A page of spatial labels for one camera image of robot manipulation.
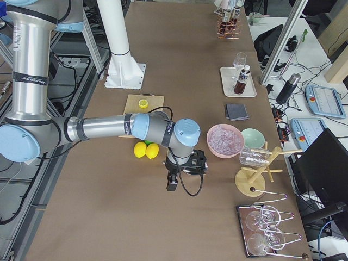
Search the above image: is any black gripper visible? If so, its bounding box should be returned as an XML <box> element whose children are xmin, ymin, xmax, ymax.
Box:
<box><xmin>164</xmin><ymin>152</ymin><xmax>189</xmax><ymax>191</ymax></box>

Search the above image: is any tea bottle taken to tray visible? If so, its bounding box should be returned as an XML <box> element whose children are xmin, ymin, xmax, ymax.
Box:
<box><xmin>234</xmin><ymin>65</ymin><xmax>250</xmax><ymax>94</ymax></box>

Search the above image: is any copper wire bottle basket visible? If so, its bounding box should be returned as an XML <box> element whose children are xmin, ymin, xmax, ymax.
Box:
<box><xmin>215</xmin><ymin>9</ymin><xmax>241</xmax><ymax>39</ymax></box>

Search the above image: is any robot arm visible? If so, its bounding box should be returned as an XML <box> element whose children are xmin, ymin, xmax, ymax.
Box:
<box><xmin>1</xmin><ymin>1</ymin><xmax>207</xmax><ymax>191</ymax></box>
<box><xmin>214</xmin><ymin>0</ymin><xmax>237</xmax><ymax>15</ymax></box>

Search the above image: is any tea bottle rear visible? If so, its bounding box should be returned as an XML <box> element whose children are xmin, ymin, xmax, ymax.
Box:
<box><xmin>221</xmin><ymin>9</ymin><xmax>231</xmax><ymax>29</ymax></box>

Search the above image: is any tea bottle side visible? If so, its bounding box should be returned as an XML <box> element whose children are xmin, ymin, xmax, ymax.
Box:
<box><xmin>231</xmin><ymin>6</ymin><xmax>240</xmax><ymax>29</ymax></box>

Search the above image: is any steel ice scoop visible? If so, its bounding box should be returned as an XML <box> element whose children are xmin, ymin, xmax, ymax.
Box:
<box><xmin>183</xmin><ymin>169</ymin><xmax>200</xmax><ymax>175</ymax></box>

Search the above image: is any yellow lemon lower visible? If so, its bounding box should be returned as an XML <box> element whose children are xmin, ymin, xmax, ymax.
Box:
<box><xmin>145</xmin><ymin>143</ymin><xmax>159</xmax><ymax>159</ymax></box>

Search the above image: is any yellow lemon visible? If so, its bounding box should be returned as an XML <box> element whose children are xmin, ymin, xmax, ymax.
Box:
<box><xmin>133</xmin><ymin>141</ymin><xmax>147</xmax><ymax>158</ymax></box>
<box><xmin>145</xmin><ymin>143</ymin><xmax>159</xmax><ymax>159</ymax></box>

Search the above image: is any yellow lemon upper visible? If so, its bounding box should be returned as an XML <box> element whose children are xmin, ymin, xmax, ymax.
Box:
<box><xmin>133</xmin><ymin>141</ymin><xmax>147</xmax><ymax>158</ymax></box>

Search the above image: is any pink bowl of ice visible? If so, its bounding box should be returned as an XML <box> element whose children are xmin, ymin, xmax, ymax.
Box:
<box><xmin>206</xmin><ymin>124</ymin><xmax>244</xmax><ymax>159</ymax></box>

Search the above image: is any wooden cup rack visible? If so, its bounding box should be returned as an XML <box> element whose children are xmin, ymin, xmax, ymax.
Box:
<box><xmin>234</xmin><ymin>142</ymin><xmax>303</xmax><ymax>197</ymax></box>

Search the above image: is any lemon half slice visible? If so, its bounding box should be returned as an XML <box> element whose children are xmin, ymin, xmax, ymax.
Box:
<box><xmin>138</xmin><ymin>99</ymin><xmax>148</xmax><ymax>109</ymax></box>

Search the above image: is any clear glass mug on rack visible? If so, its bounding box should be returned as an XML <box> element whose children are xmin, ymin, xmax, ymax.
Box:
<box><xmin>239</xmin><ymin>147</ymin><xmax>271</xmax><ymax>167</ymax></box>

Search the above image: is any bamboo cutting board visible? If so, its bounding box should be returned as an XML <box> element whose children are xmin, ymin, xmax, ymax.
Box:
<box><xmin>117</xmin><ymin>94</ymin><xmax>165</xmax><ymax>139</ymax></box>

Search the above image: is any green empty bowl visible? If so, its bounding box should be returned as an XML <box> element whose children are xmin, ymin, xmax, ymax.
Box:
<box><xmin>241</xmin><ymin>128</ymin><xmax>265</xmax><ymax>148</ymax></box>

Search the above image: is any grey folded cloth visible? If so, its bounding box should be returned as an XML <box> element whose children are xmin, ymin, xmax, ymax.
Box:
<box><xmin>225</xmin><ymin>103</ymin><xmax>250</xmax><ymax>121</ymax></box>

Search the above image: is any wine glass near upper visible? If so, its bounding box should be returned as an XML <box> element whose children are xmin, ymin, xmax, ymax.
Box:
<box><xmin>245</xmin><ymin>205</ymin><xmax>281</xmax><ymax>231</ymax></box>

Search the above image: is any black glass tray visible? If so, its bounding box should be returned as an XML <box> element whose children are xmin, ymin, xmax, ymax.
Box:
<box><xmin>237</xmin><ymin>204</ymin><xmax>285</xmax><ymax>258</ymax></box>

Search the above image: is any wine glass near lower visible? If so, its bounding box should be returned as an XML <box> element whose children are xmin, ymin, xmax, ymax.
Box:
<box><xmin>247</xmin><ymin>227</ymin><xmax>285</xmax><ymax>257</ymax></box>

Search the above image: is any cream rabbit tray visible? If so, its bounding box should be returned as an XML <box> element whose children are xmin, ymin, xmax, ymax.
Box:
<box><xmin>220</xmin><ymin>67</ymin><xmax>257</xmax><ymax>98</ymax></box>

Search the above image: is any clear wine glass on tray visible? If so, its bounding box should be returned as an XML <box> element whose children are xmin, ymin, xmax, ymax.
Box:
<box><xmin>231</xmin><ymin>52</ymin><xmax>247</xmax><ymax>84</ymax></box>

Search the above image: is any teach pendant lower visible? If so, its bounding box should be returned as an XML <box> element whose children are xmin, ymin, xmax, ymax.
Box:
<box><xmin>290</xmin><ymin>118</ymin><xmax>327</xmax><ymax>151</ymax></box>

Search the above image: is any teach pendant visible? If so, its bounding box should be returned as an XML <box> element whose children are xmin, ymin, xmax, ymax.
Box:
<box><xmin>290</xmin><ymin>118</ymin><xmax>327</xmax><ymax>151</ymax></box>
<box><xmin>305</xmin><ymin>85</ymin><xmax>346</xmax><ymax>119</ymax></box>

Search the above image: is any black thermos bottle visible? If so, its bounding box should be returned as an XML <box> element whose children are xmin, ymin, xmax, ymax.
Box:
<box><xmin>276</xmin><ymin>73</ymin><xmax>301</xmax><ymax>104</ymax></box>

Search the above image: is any black monitor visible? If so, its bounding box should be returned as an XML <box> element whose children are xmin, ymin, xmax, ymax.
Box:
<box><xmin>291</xmin><ymin>128</ymin><xmax>347</xmax><ymax>204</ymax></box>

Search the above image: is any teach pendant upper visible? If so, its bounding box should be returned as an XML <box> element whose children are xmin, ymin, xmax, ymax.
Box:
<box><xmin>305</xmin><ymin>85</ymin><xmax>346</xmax><ymax>119</ymax></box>

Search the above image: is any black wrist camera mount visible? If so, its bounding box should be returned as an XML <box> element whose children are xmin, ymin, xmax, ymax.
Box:
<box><xmin>184</xmin><ymin>150</ymin><xmax>208</xmax><ymax>175</ymax></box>

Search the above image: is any black camera cable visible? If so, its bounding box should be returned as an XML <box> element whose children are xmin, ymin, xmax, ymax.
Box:
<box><xmin>173</xmin><ymin>154</ymin><xmax>204</xmax><ymax>197</ymax></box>

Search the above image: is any wire glass holder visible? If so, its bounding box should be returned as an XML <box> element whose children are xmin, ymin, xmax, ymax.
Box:
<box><xmin>252</xmin><ymin>191</ymin><xmax>308</xmax><ymax>260</ymax></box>

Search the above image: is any white pedestal column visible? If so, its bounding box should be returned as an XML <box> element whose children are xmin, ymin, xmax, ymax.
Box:
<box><xmin>97</xmin><ymin>0</ymin><xmax>146</xmax><ymax>90</ymax></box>

